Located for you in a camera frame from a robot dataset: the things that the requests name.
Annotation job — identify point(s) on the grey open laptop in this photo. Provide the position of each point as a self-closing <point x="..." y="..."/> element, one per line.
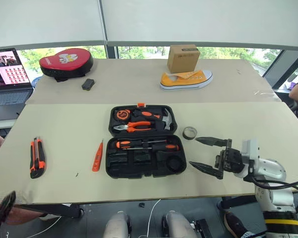
<point x="7" y="81"/>

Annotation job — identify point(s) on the black floor bracket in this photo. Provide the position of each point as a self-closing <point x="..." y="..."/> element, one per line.
<point x="201" y="228"/>

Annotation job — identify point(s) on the orange black utility knife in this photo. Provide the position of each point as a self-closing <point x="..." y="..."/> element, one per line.
<point x="37" y="158"/>

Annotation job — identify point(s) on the orange voltage tester pen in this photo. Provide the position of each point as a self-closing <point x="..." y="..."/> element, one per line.
<point x="97" y="158"/>

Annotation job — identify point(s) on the person's bare shin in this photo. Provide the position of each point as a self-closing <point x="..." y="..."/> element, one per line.
<point x="22" y="214"/>

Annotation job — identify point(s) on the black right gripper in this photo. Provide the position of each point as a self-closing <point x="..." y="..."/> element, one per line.
<point x="232" y="160"/>

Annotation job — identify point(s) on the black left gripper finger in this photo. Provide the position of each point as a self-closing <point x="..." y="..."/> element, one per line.
<point x="5" y="205"/>

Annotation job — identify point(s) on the yellow canvas sneaker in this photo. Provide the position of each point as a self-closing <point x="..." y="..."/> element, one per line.
<point x="186" y="80"/>

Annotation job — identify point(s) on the black plastic tool case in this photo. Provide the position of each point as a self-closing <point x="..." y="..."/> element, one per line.
<point x="145" y="158"/>

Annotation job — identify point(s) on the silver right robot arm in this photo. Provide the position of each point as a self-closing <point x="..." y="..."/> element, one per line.
<point x="275" y="188"/>

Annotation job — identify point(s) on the small black floor piece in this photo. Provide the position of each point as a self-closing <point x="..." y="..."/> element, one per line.
<point x="141" y="205"/>

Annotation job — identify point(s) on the small black box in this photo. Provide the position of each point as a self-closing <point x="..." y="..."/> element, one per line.
<point x="88" y="84"/>

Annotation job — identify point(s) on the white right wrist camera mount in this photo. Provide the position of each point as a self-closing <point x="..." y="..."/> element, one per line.
<point x="249" y="151"/>

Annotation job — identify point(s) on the red black boxing pad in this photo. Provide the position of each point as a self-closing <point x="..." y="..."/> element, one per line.
<point x="64" y="62"/>

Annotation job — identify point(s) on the orange black tape measure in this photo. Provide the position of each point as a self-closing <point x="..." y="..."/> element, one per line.
<point x="122" y="114"/>

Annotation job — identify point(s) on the white roller blind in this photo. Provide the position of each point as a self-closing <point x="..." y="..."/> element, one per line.
<point x="203" y="22"/>
<point x="44" y="22"/>

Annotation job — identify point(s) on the brown cardboard box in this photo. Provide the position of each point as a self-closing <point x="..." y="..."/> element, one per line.
<point x="182" y="59"/>

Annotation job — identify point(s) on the black table leg beam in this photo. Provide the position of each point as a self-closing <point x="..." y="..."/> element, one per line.
<point x="59" y="210"/>
<point x="238" y="201"/>

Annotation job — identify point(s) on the black red shoe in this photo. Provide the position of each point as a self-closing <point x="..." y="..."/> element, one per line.
<point x="236" y="224"/>

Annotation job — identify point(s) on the grey rounded robot leg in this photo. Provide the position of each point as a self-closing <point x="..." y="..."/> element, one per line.
<point x="116" y="225"/>
<point x="177" y="225"/>

